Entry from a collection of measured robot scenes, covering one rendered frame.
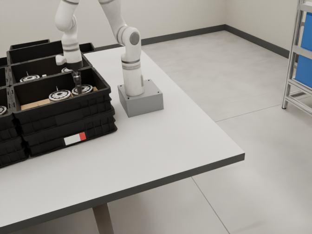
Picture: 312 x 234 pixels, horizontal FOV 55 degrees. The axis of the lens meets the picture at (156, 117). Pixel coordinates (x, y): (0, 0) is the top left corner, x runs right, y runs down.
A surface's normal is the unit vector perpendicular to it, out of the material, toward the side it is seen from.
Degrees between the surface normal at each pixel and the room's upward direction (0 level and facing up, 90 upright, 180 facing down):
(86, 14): 90
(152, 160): 0
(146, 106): 90
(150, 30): 90
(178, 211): 0
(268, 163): 0
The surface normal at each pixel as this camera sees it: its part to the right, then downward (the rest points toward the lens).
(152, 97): 0.33, 0.47
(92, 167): -0.08, -0.85
